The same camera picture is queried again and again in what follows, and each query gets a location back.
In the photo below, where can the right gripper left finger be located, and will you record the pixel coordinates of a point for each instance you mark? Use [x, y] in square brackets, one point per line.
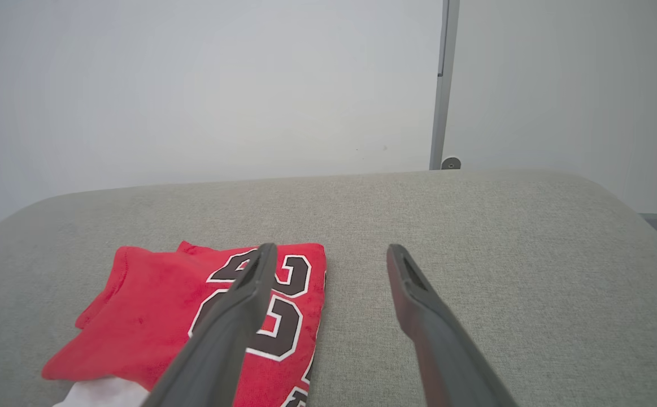
[221, 350]

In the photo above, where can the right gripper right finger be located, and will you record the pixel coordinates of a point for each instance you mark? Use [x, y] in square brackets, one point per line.
[447, 356]

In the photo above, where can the red basketball jersey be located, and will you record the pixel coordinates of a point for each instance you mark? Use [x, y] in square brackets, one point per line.
[147, 316]

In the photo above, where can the grey fabric sofa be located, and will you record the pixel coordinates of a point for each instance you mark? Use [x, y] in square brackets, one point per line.
[475, 226]

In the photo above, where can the small round metal disc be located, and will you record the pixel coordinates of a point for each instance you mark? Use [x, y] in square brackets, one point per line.
[451, 163]

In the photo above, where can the grey vertical metal profile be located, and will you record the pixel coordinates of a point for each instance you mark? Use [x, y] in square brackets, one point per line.
[444, 85]

